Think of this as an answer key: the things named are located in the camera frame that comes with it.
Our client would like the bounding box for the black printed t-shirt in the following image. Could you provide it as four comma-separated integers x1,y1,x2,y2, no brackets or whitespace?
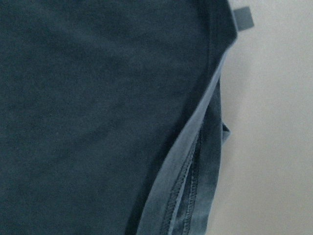
0,0,254,235

